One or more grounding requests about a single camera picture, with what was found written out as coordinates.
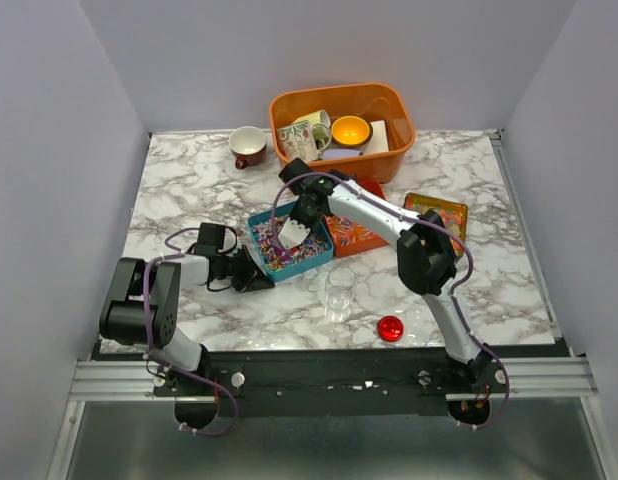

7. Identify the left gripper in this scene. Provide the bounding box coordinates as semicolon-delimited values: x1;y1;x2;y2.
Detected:
217;244;275;292

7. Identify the teal candy tray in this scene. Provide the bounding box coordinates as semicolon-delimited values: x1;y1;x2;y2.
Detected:
247;211;334;283

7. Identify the orange candy tray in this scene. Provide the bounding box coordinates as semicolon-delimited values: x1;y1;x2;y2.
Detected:
323;179;390;259

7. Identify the clear plastic jar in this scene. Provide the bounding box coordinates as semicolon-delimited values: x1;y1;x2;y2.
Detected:
325;267;356;322

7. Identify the orange plastic bin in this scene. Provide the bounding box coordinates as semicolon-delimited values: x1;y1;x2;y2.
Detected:
269;83;416;183

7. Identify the gold tin candy tray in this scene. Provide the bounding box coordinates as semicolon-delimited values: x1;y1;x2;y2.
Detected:
403;192;468;241

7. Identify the purple plastic scoop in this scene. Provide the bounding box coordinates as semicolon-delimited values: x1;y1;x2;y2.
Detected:
276;249;294;265

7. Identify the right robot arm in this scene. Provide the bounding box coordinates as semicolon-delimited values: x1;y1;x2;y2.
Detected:
276;158;495;392

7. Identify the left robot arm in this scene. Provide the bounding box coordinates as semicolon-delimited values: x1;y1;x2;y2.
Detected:
99;222;274;395

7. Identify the lavender cup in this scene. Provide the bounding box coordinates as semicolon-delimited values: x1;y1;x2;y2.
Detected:
321;148;364;161

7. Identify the floral patterned mug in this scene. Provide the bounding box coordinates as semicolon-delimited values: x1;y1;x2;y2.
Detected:
276;110;332;163

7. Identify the orange black bowl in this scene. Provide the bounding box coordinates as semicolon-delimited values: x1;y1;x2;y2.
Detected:
331;115;373;148

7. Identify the maroon white cup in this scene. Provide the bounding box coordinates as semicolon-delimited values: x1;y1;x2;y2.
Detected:
228;126;267;170

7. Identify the red jar lid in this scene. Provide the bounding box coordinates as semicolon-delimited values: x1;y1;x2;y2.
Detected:
376;315;404;343

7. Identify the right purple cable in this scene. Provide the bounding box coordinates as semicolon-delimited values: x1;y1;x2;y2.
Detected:
269;172;513;431

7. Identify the purple cable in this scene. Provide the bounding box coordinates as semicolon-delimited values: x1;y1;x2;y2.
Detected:
269;172;513;431
142;227;240;439

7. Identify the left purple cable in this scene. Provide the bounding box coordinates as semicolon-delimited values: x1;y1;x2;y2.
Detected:
142;227;240;439

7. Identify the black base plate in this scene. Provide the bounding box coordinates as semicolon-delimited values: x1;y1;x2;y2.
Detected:
153;347;505;418

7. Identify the aluminium rail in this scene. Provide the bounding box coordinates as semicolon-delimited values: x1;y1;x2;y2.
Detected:
69;357;598;402

